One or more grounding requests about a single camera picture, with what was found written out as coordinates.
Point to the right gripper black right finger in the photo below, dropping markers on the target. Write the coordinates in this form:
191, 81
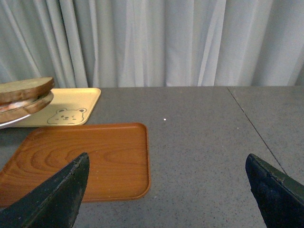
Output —
280, 198

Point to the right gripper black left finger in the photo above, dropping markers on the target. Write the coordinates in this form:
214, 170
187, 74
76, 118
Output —
53, 204

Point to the white round plate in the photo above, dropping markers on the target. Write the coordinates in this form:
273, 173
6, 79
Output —
13, 122

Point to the bread slice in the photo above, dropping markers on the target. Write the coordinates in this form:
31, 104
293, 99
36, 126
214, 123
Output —
31, 108
25, 89

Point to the fried egg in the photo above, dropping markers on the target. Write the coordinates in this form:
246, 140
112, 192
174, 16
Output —
11, 106

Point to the brown wood-grain tray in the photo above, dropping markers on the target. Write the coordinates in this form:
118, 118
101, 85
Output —
118, 154

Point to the yellow bear tray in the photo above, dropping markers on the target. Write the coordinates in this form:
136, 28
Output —
70, 106

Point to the grey curtain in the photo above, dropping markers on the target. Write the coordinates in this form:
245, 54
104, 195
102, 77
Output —
138, 43

